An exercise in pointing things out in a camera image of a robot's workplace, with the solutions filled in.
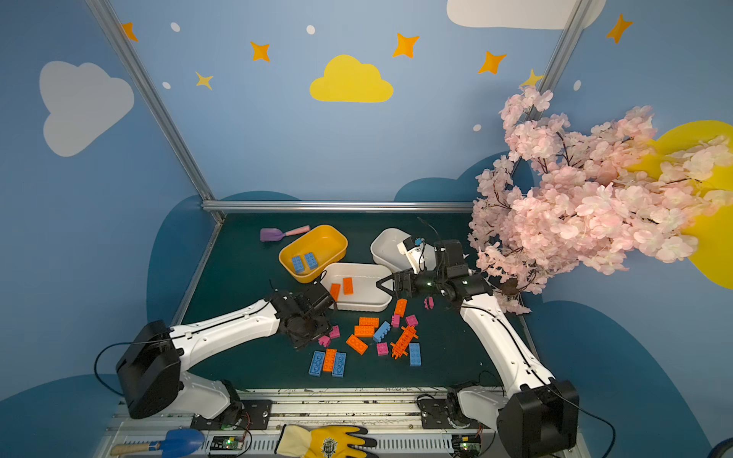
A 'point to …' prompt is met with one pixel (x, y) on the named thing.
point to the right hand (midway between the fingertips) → (391, 278)
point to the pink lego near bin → (395, 321)
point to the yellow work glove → (323, 442)
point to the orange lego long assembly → (403, 343)
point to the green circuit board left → (226, 443)
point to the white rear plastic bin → (386, 252)
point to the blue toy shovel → (178, 442)
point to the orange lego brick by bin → (401, 306)
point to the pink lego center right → (411, 321)
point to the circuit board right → (466, 444)
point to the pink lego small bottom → (382, 348)
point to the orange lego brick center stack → (366, 326)
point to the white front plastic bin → (359, 290)
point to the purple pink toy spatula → (268, 234)
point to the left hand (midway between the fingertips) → (325, 331)
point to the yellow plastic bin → (328, 244)
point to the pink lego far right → (429, 302)
